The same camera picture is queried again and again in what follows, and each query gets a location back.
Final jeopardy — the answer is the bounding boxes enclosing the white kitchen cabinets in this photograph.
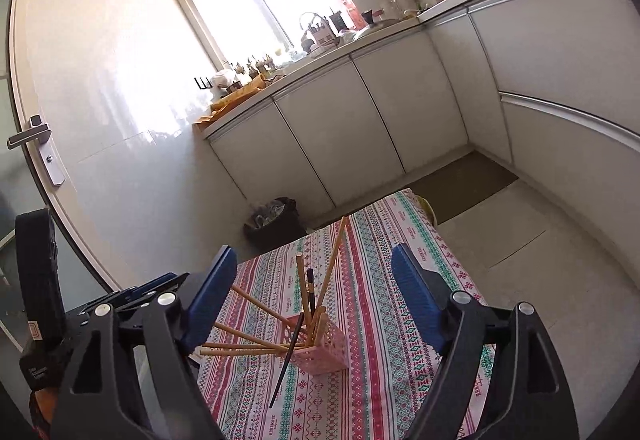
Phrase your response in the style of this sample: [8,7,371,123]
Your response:
[192,0,640,281]

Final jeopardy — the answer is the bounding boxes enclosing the bunch of mixed chopsticks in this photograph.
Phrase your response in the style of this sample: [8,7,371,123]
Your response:
[199,216,350,410]

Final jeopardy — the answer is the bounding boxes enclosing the metal faucet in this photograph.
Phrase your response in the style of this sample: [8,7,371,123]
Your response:
[299,12,326,36]

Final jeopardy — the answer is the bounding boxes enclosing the metal pot lid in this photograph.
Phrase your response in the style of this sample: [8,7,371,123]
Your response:
[351,20,401,40]

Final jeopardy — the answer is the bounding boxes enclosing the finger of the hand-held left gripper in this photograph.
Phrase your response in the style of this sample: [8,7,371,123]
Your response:
[107,271,190,306]
[65,291,151,321]

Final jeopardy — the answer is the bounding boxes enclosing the frosted glass door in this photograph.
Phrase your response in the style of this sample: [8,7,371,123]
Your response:
[0,0,121,440]

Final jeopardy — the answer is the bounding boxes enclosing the white plastic bag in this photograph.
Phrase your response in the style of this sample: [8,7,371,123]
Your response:
[210,69,239,89]

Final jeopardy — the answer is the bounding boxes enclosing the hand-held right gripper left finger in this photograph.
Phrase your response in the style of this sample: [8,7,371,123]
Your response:
[50,245,238,440]

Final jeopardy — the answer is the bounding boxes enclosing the patterned striped tablecloth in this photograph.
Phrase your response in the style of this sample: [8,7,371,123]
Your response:
[192,189,496,440]

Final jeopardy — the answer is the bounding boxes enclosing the countertop utensil caddy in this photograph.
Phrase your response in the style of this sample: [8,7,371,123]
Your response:
[302,18,337,52]

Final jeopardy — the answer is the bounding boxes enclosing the row of small bottles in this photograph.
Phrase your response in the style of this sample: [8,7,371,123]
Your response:
[227,51,281,76]

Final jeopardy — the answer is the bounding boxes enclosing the pink perforated plastic basket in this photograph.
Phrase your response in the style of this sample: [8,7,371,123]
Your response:
[277,305,348,376]

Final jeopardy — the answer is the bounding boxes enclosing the metal door handle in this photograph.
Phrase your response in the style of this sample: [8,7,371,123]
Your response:
[7,114,66,186]

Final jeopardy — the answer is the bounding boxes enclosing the yellow cloth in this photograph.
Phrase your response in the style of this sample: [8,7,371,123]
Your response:
[195,75,266,126]

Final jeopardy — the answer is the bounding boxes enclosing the dark trash bin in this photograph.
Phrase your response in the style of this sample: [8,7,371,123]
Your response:
[244,197,307,253]

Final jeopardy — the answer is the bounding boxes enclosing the olive floor mat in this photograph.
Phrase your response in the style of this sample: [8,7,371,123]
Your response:
[410,151,520,223]

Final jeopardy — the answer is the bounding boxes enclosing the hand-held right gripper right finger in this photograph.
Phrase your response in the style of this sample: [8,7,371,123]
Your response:
[391,243,581,440]

